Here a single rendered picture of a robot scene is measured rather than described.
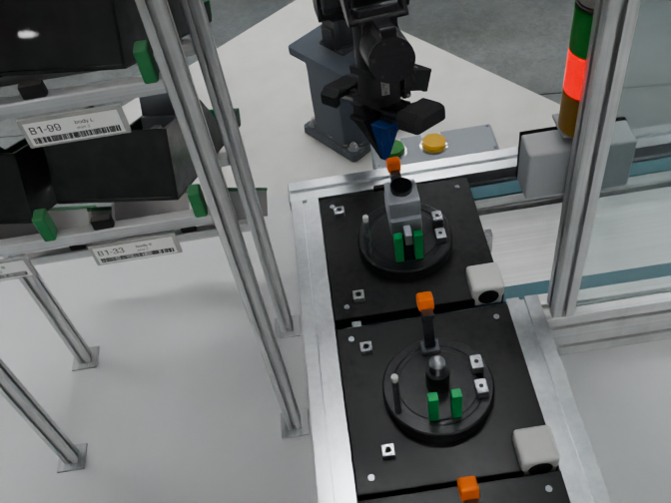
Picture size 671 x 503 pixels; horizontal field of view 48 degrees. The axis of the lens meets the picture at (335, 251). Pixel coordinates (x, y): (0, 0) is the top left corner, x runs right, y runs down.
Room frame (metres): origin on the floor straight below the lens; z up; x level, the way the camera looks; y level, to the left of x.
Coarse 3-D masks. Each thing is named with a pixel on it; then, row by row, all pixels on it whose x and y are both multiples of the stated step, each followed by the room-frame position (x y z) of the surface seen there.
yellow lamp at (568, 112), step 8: (568, 96) 0.60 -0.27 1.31; (560, 104) 0.61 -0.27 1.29; (568, 104) 0.59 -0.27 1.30; (576, 104) 0.59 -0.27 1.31; (560, 112) 0.61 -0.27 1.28; (568, 112) 0.59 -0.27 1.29; (576, 112) 0.59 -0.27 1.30; (560, 120) 0.60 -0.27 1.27; (568, 120) 0.59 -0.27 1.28; (560, 128) 0.60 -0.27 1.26; (568, 128) 0.59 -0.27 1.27
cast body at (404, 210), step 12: (396, 180) 0.74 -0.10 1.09; (408, 180) 0.73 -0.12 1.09; (384, 192) 0.74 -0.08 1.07; (396, 192) 0.72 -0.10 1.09; (408, 192) 0.72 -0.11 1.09; (396, 204) 0.70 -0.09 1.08; (408, 204) 0.70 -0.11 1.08; (396, 216) 0.70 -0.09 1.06; (408, 216) 0.70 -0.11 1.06; (420, 216) 0.70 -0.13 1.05; (396, 228) 0.70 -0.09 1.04; (408, 228) 0.69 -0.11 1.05; (420, 228) 0.70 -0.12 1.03; (408, 240) 0.68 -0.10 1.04
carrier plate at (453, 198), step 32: (448, 192) 0.82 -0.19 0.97; (352, 224) 0.79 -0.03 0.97; (480, 224) 0.74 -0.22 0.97; (352, 256) 0.72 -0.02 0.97; (480, 256) 0.68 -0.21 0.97; (352, 288) 0.66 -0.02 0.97; (384, 288) 0.65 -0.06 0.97; (416, 288) 0.64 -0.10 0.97; (448, 288) 0.63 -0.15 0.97; (352, 320) 0.61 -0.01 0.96
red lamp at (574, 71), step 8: (568, 48) 0.61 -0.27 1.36; (568, 56) 0.61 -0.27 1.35; (568, 64) 0.60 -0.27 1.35; (576, 64) 0.59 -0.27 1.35; (584, 64) 0.59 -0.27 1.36; (568, 72) 0.60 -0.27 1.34; (576, 72) 0.59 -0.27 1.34; (568, 80) 0.60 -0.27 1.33; (576, 80) 0.59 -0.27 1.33; (568, 88) 0.60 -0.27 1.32; (576, 88) 0.59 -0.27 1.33; (576, 96) 0.59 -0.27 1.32
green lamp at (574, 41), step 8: (576, 8) 0.60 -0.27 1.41; (576, 16) 0.60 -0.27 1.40; (584, 16) 0.59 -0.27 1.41; (592, 16) 0.59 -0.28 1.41; (576, 24) 0.60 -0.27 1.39; (584, 24) 0.59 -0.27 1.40; (576, 32) 0.60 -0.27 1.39; (584, 32) 0.59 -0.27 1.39; (576, 40) 0.60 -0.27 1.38; (584, 40) 0.59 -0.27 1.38; (576, 48) 0.59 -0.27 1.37; (584, 48) 0.59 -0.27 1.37; (576, 56) 0.59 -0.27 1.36; (584, 56) 0.59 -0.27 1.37
